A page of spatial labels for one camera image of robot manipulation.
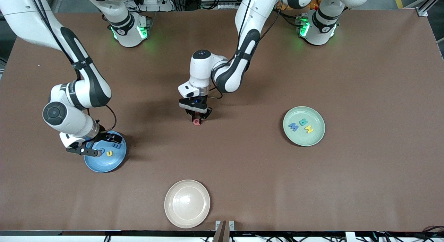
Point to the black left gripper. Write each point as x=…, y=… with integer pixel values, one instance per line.
x=199, y=114

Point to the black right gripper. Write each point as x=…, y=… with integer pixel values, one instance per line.
x=103, y=135

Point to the blue small letter m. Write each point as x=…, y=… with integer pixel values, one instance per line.
x=117, y=146

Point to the red capital letter Q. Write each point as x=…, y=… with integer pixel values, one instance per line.
x=196, y=125

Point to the yellow small letter u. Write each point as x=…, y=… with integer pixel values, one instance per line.
x=109, y=155

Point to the blue capital letter W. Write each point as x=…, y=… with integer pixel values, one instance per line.
x=293, y=127

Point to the teal capital letter R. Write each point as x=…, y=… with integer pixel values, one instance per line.
x=303, y=122

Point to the yellow capital letter H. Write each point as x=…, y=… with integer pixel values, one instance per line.
x=309, y=129

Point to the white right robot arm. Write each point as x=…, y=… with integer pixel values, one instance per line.
x=20, y=13

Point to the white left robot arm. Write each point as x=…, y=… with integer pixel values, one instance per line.
x=253, y=13

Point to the blue plate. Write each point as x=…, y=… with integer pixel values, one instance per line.
x=111, y=164

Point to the beige plate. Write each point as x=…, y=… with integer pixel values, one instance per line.
x=187, y=204

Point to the green plate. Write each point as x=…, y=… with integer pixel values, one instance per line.
x=305, y=139

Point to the white power strip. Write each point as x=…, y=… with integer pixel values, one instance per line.
x=159, y=7

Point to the orange packets pile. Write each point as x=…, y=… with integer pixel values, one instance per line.
x=281, y=6

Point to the metal bracket with bar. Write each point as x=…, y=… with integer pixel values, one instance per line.
x=224, y=231

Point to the aluminium frame profile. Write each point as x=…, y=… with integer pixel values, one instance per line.
x=425, y=9

